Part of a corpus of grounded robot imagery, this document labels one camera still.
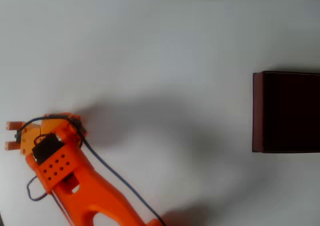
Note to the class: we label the dark red box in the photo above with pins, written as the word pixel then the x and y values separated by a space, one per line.
pixel 290 113

